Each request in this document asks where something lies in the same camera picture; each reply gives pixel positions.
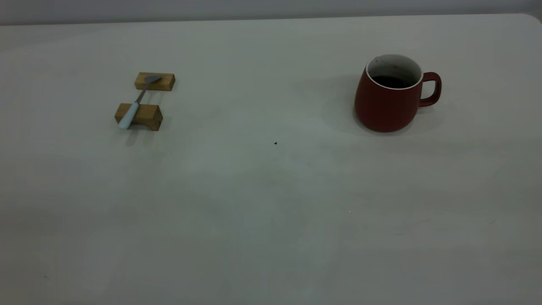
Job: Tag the thick wooden block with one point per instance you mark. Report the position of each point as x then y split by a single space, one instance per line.
148 115

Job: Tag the red ceramic cup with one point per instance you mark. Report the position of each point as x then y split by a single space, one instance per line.
383 106

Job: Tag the flat rectangular wooden block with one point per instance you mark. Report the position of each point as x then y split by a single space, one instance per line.
165 82

